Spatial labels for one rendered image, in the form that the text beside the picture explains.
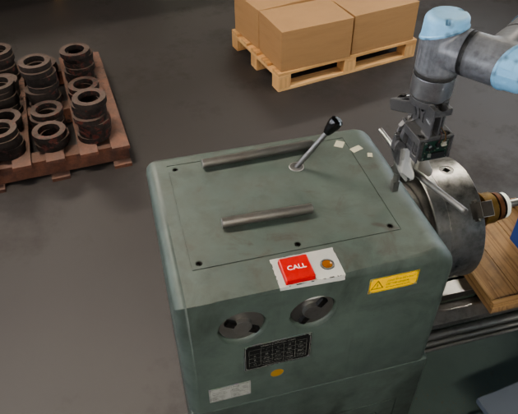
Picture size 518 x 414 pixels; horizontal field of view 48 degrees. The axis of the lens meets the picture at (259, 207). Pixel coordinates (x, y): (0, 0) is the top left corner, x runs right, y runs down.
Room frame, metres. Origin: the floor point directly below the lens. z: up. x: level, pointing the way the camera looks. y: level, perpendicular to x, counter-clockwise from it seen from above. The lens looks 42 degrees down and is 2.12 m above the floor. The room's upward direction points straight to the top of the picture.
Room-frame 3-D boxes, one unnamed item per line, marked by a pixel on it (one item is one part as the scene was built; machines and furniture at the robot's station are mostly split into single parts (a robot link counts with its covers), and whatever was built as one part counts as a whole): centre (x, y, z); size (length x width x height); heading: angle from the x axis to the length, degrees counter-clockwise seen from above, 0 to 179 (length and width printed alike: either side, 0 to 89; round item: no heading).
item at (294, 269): (0.76, -0.07, 1.26); 0.06 x 0.06 x 0.02; 15
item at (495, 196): (1.13, -0.60, 1.08); 0.09 x 0.09 x 0.09; 15
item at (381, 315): (0.97, -0.07, 1.06); 0.59 x 0.48 x 0.39; 105
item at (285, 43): (4.12, -0.49, 0.22); 1.24 x 0.89 x 0.43; 110
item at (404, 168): (0.91, -0.30, 1.39); 0.06 x 0.03 x 0.09; 16
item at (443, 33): (0.91, -0.32, 1.66); 0.09 x 0.08 x 0.11; 49
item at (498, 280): (1.16, -0.71, 0.89); 0.36 x 0.30 x 0.04; 15
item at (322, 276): (0.77, -0.09, 1.23); 0.13 x 0.08 x 0.06; 105
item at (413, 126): (0.91, -0.31, 1.50); 0.09 x 0.08 x 0.12; 16
